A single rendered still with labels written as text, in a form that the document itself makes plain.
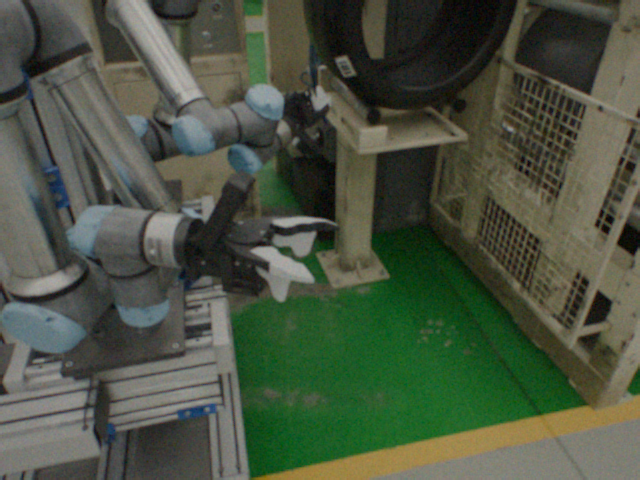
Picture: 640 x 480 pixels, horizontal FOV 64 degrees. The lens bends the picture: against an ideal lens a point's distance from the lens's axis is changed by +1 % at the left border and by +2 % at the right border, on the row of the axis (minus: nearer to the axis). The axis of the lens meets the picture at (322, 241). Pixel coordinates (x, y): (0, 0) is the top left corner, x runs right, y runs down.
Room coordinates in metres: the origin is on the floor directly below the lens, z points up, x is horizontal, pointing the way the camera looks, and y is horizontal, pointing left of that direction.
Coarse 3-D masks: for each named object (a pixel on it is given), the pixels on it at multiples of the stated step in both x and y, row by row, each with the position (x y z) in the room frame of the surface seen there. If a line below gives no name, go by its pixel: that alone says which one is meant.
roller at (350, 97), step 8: (336, 80) 1.69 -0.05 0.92; (336, 88) 1.66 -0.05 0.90; (344, 88) 1.61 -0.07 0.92; (344, 96) 1.59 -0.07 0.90; (352, 96) 1.54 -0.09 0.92; (352, 104) 1.52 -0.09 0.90; (360, 104) 1.47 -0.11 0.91; (368, 104) 1.45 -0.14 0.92; (360, 112) 1.45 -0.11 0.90; (368, 112) 1.41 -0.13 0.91; (376, 112) 1.40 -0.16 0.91; (368, 120) 1.40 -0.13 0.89; (376, 120) 1.40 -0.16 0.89
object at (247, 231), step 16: (192, 224) 0.57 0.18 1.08; (240, 224) 0.57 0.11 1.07; (256, 224) 0.57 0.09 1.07; (176, 240) 0.54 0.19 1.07; (192, 240) 0.55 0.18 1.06; (224, 240) 0.53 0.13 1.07; (240, 240) 0.53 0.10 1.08; (256, 240) 0.53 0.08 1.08; (176, 256) 0.54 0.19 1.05; (192, 256) 0.55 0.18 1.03; (208, 256) 0.55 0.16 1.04; (224, 256) 0.52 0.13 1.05; (192, 272) 0.55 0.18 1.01; (208, 272) 0.54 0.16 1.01; (224, 272) 0.52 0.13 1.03; (240, 272) 0.52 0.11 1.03; (256, 272) 0.51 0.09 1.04; (224, 288) 0.52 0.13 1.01; (240, 288) 0.52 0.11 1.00; (256, 288) 0.51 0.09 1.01
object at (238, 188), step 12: (228, 180) 0.56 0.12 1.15; (240, 180) 0.55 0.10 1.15; (252, 180) 0.57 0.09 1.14; (228, 192) 0.54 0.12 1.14; (240, 192) 0.54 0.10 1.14; (216, 204) 0.55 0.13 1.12; (228, 204) 0.54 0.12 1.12; (240, 204) 0.55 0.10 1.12; (216, 216) 0.54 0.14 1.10; (228, 216) 0.54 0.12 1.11; (204, 228) 0.54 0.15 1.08; (216, 228) 0.54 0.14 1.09; (204, 240) 0.54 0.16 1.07; (216, 240) 0.54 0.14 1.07
